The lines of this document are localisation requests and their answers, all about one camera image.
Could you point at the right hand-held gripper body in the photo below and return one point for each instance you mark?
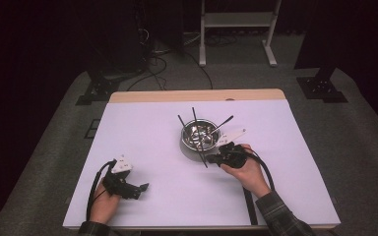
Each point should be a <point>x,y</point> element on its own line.
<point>233,156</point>

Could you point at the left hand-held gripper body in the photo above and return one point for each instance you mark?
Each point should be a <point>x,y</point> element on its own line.
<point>115,183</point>

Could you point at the steel bowl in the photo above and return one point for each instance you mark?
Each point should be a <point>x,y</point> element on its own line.
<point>206,129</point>

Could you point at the single black chopstick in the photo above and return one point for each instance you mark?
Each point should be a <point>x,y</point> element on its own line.
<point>183,124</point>
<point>197,126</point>

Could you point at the person's right hand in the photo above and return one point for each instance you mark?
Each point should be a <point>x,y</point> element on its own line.
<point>247,177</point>

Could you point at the person's left hand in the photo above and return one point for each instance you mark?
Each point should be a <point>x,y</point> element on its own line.
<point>103,206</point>

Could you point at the white table cover sheet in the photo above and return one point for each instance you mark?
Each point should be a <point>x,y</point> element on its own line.
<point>164,183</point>

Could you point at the black stand base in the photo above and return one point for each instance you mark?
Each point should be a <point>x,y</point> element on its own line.
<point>321,88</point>
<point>100,90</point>

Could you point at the white metal stand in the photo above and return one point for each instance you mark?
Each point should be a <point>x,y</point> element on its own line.
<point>236,19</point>

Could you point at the dark curtain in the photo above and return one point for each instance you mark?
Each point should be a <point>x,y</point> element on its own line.
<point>13,65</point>
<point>357,32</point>

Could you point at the black rectangular frame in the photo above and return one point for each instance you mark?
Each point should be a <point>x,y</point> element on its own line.
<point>89,128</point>

